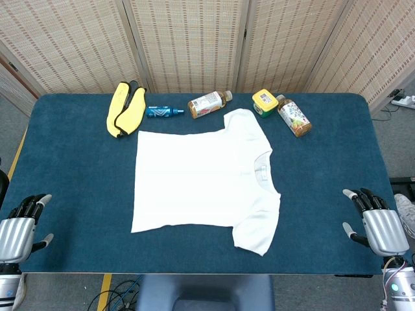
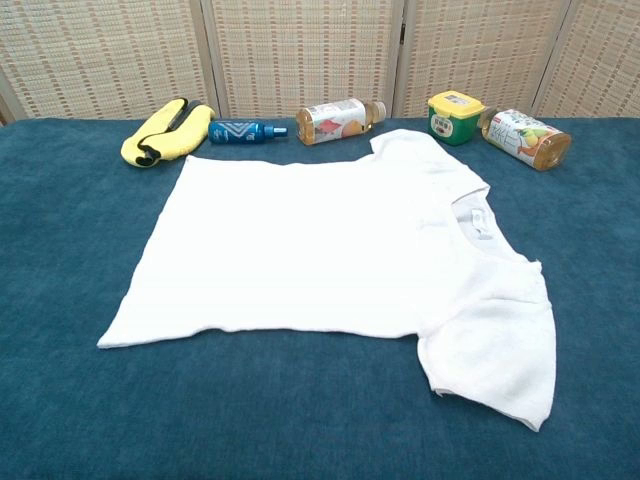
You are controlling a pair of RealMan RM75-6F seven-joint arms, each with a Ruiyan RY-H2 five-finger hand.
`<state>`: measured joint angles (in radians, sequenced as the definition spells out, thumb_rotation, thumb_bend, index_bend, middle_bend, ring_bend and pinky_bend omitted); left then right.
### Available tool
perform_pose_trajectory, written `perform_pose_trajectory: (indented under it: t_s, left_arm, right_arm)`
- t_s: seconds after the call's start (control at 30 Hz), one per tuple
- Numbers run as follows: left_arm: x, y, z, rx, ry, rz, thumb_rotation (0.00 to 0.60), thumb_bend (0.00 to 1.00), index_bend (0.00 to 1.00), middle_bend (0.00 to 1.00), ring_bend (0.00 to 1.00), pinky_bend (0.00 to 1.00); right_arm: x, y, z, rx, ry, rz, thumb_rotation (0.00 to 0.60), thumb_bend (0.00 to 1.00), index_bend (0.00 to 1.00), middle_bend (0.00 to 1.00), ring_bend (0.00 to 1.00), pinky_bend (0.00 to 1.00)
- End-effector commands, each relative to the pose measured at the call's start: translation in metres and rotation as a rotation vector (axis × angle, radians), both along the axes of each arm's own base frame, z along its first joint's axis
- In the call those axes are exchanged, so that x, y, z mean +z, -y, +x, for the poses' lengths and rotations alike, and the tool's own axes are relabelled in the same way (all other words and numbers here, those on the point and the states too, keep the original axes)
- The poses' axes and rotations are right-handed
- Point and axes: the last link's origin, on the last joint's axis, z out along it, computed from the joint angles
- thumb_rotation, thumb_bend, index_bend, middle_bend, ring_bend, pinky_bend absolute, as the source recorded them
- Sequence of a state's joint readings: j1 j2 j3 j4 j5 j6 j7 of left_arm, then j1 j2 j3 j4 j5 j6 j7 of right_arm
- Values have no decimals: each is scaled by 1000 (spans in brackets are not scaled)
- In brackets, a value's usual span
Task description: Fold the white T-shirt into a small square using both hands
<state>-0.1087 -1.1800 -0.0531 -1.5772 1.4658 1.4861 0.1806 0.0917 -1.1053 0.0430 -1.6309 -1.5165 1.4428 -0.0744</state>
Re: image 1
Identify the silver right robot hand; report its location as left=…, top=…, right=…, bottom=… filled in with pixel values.
left=342, top=187, right=410, bottom=259

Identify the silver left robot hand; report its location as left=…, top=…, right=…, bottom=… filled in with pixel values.
left=0, top=193, right=54, bottom=265

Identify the white T-shirt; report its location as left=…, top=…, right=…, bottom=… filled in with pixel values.
left=130, top=108, right=282, bottom=257

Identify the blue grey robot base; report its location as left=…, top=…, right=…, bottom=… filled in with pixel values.
left=136, top=273, right=276, bottom=311

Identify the white sneaker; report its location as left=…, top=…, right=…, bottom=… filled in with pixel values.
left=394, top=193, right=415, bottom=240

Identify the black stand base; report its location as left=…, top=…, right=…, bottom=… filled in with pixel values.
left=388, top=176, right=415, bottom=195

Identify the black round object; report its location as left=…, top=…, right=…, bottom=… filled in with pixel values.
left=0, top=158, right=10, bottom=210

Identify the blue felt table cover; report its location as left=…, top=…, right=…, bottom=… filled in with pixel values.
left=0, top=93, right=412, bottom=275

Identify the white power strip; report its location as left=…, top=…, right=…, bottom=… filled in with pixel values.
left=391, top=95, right=415, bottom=109

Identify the tea bottle with fruit label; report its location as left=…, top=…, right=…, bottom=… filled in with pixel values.
left=276, top=94, right=313, bottom=139

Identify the yellow cloth mitt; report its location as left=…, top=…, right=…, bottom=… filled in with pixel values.
left=106, top=80, right=147, bottom=139

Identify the green tub with yellow lid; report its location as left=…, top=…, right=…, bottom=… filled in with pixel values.
left=252, top=88, right=279, bottom=119

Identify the woven folding screen panel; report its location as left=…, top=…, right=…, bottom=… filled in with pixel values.
left=304, top=0, right=415, bottom=114
left=0, top=0, right=147, bottom=95
left=121, top=0, right=250, bottom=95
left=238, top=0, right=353, bottom=95

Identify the blue spray bottle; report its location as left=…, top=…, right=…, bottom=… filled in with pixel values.
left=145, top=105, right=185, bottom=119

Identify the tea bottle with red label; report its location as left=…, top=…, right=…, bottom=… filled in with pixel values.
left=187, top=89, right=233, bottom=120

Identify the right arm wire bundle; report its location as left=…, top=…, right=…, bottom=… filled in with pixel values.
left=381, top=259, right=408, bottom=307

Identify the black floor cable bundle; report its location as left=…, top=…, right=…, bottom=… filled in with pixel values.
left=86, top=275, right=143, bottom=311

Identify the white door with brown frame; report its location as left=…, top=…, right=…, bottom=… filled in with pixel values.
left=0, top=53, right=42, bottom=117

